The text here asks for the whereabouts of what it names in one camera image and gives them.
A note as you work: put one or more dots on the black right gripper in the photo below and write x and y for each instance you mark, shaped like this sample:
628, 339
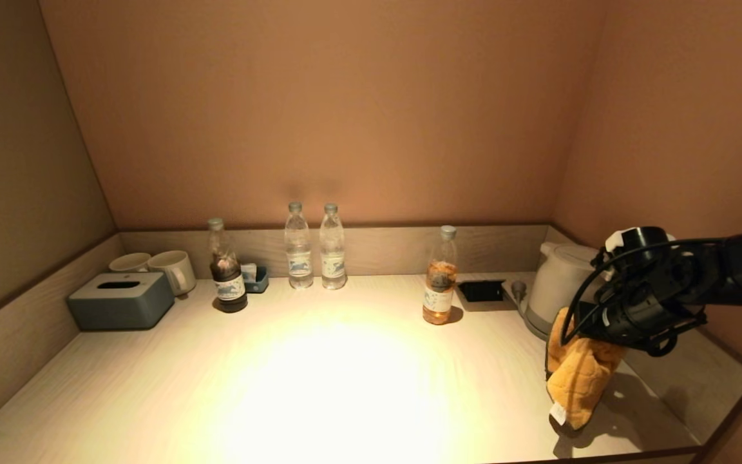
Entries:
622, 322

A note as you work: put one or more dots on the orange cloth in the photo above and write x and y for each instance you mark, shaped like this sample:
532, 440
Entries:
580, 380

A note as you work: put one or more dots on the amber tea bottle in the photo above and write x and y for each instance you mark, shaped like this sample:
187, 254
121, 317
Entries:
438, 303

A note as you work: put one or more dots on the black and red right arm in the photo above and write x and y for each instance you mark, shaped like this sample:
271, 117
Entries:
719, 270

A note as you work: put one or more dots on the white electric kettle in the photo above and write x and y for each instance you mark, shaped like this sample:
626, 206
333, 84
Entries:
561, 277

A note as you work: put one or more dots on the grey kettle plug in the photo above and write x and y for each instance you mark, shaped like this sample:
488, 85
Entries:
518, 290

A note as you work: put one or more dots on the black recessed power socket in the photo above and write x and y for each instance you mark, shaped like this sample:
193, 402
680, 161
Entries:
482, 291

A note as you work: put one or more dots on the clear water bottle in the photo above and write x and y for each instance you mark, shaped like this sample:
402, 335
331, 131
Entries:
333, 263
299, 263

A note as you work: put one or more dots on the small blue tray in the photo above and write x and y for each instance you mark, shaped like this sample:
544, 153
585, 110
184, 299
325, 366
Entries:
259, 282

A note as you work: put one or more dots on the white sachet packet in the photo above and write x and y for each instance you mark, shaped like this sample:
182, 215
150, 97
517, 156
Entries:
248, 272

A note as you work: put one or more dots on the dark drink bottle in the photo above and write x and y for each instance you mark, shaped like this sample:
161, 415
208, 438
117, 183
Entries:
229, 289

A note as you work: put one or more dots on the grey-blue tissue box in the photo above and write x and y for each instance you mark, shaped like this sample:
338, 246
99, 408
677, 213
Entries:
120, 308

